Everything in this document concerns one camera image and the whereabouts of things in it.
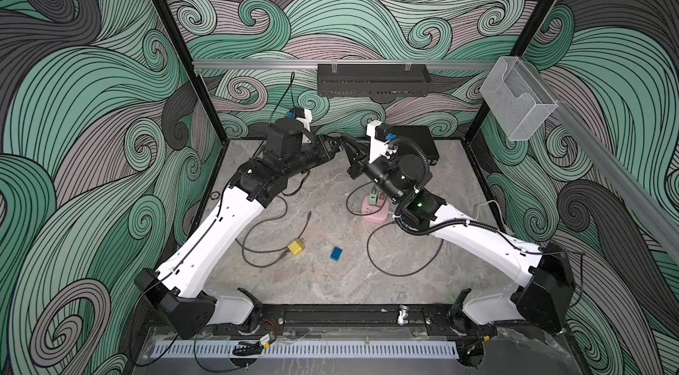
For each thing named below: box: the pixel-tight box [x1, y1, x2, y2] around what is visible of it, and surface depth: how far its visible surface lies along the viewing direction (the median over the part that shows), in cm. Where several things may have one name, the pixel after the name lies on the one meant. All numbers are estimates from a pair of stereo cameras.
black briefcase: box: [374, 124, 440, 166], surface depth 116 cm
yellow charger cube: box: [287, 238, 306, 256], surface depth 87 cm
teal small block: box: [329, 246, 344, 262], surface depth 87 cm
